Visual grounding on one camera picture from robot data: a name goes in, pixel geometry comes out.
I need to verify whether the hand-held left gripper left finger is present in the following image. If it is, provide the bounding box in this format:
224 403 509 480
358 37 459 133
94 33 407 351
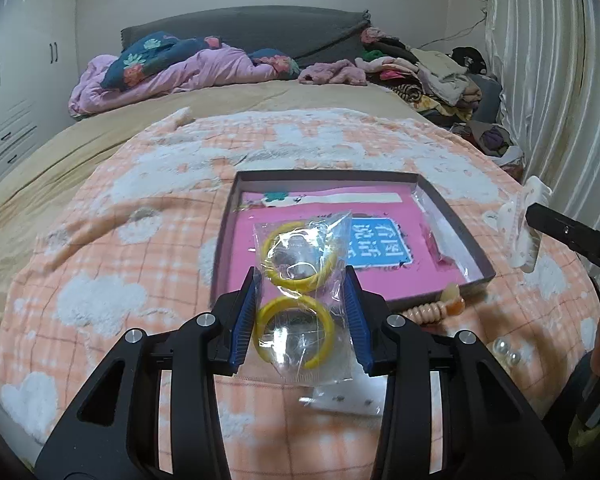
32 266 261 480

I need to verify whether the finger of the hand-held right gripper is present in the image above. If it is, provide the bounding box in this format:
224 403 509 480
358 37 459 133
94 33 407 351
526 203 600 263

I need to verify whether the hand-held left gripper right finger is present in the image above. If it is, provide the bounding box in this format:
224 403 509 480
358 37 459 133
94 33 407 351
342 264 566 480

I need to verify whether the white hair claw clip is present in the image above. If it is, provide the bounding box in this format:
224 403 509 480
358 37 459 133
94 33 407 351
482 176 553 273

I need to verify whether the clear bag of yellow hoop earrings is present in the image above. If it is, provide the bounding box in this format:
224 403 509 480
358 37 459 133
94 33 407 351
252 212 355 388

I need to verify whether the peach spiral hair tie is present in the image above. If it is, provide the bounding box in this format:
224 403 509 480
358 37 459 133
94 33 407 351
402 284 467 333

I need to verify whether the white stud earring card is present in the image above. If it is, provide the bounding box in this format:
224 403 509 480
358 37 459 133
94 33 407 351
300 377 387 417

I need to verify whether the grey shallow cardboard box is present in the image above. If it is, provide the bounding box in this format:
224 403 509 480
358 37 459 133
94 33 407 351
209 170 497 313

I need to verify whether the pink card with blue label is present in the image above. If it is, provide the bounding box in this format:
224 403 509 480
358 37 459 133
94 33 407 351
232 191 468 306

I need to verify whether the dark purple clothes heap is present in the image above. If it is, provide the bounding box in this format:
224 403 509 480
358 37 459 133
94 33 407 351
467 120 515 158

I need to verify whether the empty clear plastic bag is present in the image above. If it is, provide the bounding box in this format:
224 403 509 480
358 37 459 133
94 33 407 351
412 190 476 271

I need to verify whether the peach checked cloud blanket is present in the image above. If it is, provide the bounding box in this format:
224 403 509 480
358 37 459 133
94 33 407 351
0 107 600 480

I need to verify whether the clear bag of pearl earrings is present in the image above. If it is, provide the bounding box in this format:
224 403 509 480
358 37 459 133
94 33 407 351
487 337 523 368

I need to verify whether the white pleated curtain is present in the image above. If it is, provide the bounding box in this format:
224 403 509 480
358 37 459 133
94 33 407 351
482 0 600 281

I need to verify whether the black garment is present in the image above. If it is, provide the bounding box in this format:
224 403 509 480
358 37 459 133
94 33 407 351
452 46 488 77

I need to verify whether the pile of folded clothes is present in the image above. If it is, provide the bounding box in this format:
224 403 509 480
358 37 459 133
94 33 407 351
355 27 503 128

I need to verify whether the pink fluffy garment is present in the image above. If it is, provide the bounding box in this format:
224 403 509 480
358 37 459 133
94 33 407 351
298 59 368 87

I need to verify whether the tan bedsheet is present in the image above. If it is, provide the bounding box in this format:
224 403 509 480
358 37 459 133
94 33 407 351
0 77 431 286

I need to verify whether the purple quilt with floral side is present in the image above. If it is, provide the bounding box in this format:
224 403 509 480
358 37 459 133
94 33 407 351
68 31 301 118

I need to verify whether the grey bed headboard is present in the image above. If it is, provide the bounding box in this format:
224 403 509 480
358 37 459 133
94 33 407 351
120 6 373 68

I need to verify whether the white wardrobe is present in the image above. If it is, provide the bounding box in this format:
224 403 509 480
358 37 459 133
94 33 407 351
0 0 83 191

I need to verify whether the black wall cable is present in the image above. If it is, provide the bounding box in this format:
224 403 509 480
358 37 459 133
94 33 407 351
425 12 488 50

